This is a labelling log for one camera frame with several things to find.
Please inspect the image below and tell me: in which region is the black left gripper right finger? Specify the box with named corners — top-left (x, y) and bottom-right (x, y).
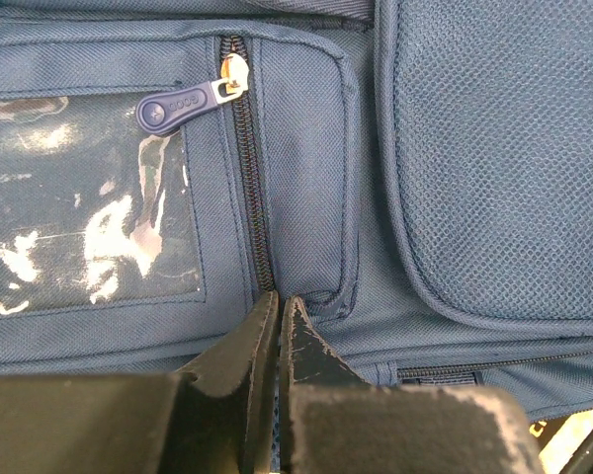
top-left (279, 296), bottom-right (543, 473)

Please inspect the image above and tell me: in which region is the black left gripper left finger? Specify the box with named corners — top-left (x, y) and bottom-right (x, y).
top-left (0, 292), bottom-right (279, 473)

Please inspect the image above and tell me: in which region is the navy blue backpack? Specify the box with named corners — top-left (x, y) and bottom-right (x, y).
top-left (0, 0), bottom-right (593, 421)

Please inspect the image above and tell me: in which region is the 169-storey treehouse book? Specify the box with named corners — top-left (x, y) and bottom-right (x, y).
top-left (529, 420), bottom-right (548, 438)

